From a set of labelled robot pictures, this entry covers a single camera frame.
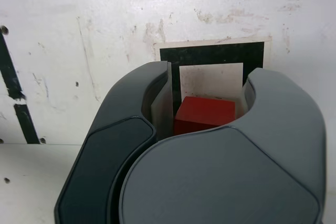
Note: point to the black tape square outline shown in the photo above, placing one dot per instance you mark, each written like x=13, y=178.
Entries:
x=210, y=53

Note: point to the black tape strip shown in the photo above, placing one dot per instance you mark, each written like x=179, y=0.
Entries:
x=23, y=121

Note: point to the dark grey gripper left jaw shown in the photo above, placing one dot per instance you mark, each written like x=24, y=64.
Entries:
x=105, y=155

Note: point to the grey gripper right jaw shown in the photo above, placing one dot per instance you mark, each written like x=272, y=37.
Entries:
x=223, y=176

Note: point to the red cube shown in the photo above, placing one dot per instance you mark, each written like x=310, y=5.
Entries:
x=204, y=111

